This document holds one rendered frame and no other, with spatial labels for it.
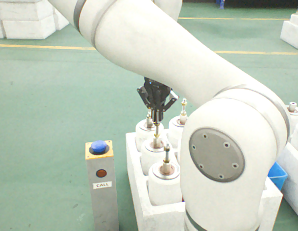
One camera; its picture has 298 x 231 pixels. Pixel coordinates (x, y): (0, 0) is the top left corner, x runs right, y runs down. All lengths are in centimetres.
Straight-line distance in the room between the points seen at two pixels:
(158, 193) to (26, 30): 272
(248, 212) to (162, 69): 18
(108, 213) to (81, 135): 62
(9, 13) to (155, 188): 280
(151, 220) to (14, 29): 281
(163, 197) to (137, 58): 50
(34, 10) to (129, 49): 287
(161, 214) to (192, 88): 48
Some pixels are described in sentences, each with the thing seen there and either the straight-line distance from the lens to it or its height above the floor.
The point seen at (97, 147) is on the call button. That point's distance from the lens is 73.
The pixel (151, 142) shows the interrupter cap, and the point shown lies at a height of 25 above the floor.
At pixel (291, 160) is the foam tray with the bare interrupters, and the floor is 16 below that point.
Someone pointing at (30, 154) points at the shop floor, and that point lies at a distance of 134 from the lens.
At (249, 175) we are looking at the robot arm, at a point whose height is 58.
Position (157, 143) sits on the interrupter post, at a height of 26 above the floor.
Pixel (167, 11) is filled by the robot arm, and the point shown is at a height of 65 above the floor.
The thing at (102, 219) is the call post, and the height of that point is 9.
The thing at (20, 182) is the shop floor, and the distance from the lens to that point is 121.
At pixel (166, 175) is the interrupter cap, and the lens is 75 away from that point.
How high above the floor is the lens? 75
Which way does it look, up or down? 29 degrees down
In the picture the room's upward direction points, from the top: straight up
